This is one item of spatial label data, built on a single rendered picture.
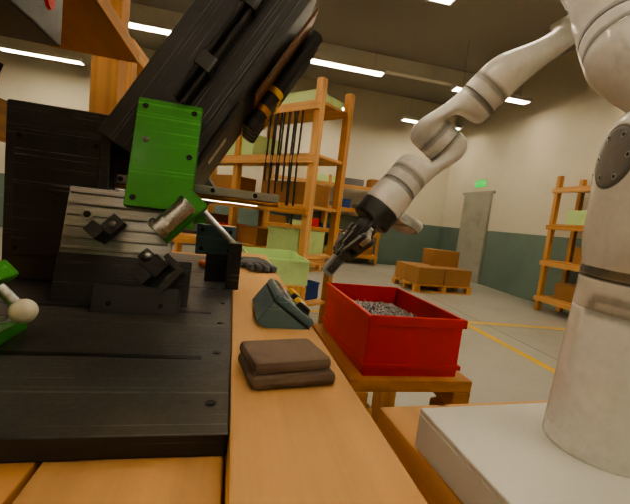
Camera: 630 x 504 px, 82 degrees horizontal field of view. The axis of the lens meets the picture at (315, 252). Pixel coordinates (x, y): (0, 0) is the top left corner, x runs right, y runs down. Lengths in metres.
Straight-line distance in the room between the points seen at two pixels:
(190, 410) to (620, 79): 0.57
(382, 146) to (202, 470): 10.23
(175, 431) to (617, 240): 0.42
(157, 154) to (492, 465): 0.68
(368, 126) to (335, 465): 10.19
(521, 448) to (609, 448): 0.07
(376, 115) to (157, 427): 10.33
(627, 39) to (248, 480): 0.57
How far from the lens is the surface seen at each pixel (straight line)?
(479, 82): 0.73
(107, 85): 1.62
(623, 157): 0.43
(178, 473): 0.35
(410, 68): 8.81
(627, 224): 0.41
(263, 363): 0.41
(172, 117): 0.78
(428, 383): 0.78
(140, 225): 0.74
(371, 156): 10.29
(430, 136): 0.71
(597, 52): 0.58
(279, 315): 0.61
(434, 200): 10.93
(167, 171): 0.73
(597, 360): 0.43
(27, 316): 0.52
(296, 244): 3.37
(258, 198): 0.84
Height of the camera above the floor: 1.09
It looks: 5 degrees down
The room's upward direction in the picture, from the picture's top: 7 degrees clockwise
